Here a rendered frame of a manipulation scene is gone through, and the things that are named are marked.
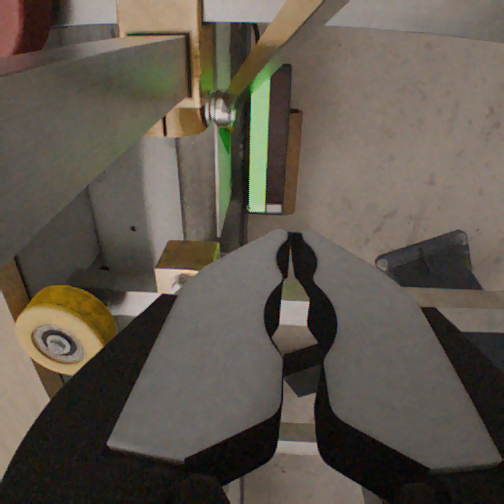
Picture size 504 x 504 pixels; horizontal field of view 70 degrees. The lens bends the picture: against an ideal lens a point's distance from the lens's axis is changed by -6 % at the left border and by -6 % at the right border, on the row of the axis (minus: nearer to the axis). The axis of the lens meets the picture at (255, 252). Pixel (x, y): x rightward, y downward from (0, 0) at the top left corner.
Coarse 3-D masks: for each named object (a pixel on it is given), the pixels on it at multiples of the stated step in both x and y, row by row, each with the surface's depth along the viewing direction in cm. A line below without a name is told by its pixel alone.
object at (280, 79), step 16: (272, 80) 38; (288, 80) 38; (272, 96) 39; (272, 112) 40; (272, 128) 41; (272, 144) 41; (272, 160) 42; (272, 176) 43; (272, 192) 45; (272, 208) 46
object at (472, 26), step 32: (64, 0) 21; (96, 0) 21; (224, 0) 21; (256, 0) 21; (352, 0) 21; (384, 0) 20; (416, 0) 20; (448, 0) 20; (480, 0) 20; (416, 32) 21; (448, 32) 21; (480, 32) 21
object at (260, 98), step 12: (264, 84) 38; (252, 96) 39; (264, 96) 39; (252, 108) 39; (264, 108) 39; (252, 120) 40; (264, 120) 40; (252, 132) 41; (264, 132) 41; (252, 144) 42; (264, 144) 42; (252, 156) 42; (264, 156) 42; (252, 168) 43; (264, 168) 43; (252, 180) 44; (264, 180) 44; (252, 192) 45; (264, 192) 45; (252, 204) 45; (264, 204) 45
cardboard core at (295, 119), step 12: (300, 120) 102; (288, 132) 102; (300, 132) 104; (288, 144) 104; (300, 144) 107; (288, 156) 105; (288, 168) 107; (288, 180) 109; (288, 192) 111; (288, 204) 114
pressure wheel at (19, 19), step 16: (0, 0) 17; (16, 0) 17; (32, 0) 18; (48, 0) 20; (0, 16) 18; (16, 16) 18; (32, 16) 19; (48, 16) 20; (0, 32) 18; (16, 32) 18; (32, 32) 19; (48, 32) 21; (0, 48) 19; (16, 48) 19; (32, 48) 20
